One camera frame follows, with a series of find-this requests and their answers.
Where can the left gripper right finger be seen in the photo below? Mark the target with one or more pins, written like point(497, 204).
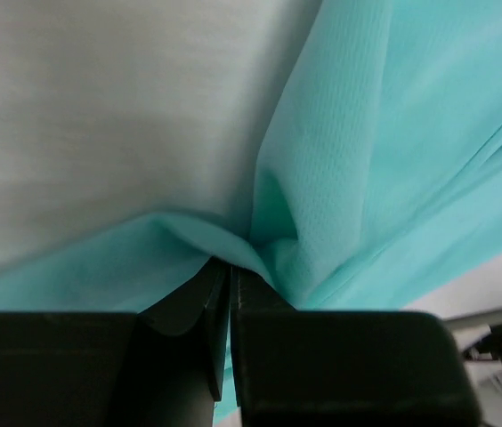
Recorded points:
point(283, 358)

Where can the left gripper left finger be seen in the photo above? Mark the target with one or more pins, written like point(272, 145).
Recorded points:
point(172, 373)

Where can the teal t shirt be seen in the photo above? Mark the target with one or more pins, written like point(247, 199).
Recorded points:
point(349, 152)

